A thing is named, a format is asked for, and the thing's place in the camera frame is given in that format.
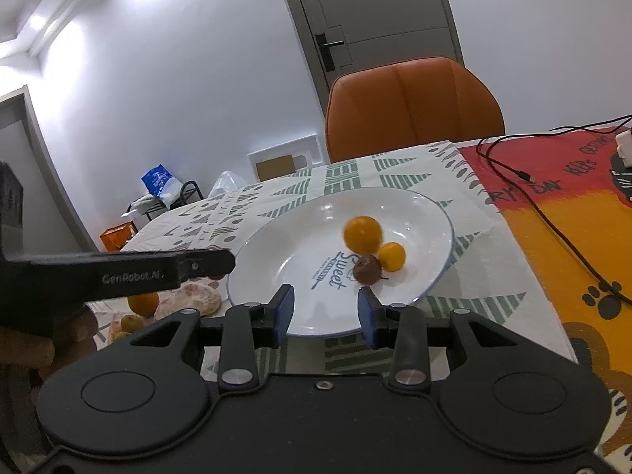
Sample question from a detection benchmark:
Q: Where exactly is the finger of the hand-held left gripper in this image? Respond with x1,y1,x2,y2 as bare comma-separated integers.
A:
0,248,237,331

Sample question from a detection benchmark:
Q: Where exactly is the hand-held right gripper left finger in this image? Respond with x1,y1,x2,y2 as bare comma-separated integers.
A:
111,284,296,392

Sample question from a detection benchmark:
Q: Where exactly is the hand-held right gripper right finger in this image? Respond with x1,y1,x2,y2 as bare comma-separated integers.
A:
356,286,540,389

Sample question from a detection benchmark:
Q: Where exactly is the medium orange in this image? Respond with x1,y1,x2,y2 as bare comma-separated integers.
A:
127,292,160,318

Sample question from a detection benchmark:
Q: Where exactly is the brown round fruit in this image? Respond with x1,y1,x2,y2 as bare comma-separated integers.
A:
352,255,389,286

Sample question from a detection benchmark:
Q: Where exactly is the white plate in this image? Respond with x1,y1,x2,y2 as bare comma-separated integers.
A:
226,186,455,339

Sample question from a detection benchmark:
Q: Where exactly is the peeled grapefruit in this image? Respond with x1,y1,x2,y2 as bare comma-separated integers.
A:
154,280,223,321

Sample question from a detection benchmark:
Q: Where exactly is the small orange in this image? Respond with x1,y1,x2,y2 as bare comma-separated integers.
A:
378,242,406,272

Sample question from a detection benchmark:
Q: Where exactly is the peeled citrus piece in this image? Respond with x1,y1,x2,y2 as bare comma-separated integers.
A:
107,312,130,344

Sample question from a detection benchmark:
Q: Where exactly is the large orange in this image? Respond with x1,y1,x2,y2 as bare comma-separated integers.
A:
344,214,383,254

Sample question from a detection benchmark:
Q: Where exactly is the person's left hand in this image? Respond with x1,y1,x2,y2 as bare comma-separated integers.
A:
0,303,100,397

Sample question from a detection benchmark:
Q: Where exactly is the orange paper bag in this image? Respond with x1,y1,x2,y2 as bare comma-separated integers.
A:
100,223,139,252

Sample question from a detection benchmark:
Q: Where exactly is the black metal rack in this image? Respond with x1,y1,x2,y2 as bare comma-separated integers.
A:
127,181,204,223

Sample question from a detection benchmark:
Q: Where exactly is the blue and white bag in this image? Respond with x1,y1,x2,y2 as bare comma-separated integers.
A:
141,164,183,205

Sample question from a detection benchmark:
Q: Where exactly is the white plastic bag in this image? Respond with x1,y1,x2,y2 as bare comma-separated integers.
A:
207,170,248,198

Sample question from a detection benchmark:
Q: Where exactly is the brown cardboard sheet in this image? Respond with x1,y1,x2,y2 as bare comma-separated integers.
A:
257,154,296,180

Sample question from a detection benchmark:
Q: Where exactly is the patterned tablecloth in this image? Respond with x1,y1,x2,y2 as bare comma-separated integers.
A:
96,139,576,376

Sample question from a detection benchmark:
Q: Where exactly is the white foam packaging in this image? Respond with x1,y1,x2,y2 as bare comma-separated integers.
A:
247,133,318,181

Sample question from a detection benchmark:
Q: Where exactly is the red and orange printed mat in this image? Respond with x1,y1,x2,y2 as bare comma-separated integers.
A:
457,126,632,474

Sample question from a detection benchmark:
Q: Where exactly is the orange leather chair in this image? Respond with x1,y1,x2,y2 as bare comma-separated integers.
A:
324,57,506,164

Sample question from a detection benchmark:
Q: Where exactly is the white charger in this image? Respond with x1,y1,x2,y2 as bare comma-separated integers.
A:
615,128,632,169

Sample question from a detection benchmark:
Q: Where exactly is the grey door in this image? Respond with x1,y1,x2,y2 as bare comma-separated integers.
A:
274,0,465,97

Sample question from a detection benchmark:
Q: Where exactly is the grey door frame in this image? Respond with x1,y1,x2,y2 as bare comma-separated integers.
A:
0,86,100,258

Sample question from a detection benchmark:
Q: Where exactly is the black cable with plug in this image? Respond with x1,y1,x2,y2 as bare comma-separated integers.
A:
476,115,632,183

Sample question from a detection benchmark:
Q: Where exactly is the long black cable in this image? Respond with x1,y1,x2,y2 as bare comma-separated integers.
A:
486,155,632,307

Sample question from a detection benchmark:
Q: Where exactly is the black door handle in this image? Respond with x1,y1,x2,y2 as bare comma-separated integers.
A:
315,34,344,71

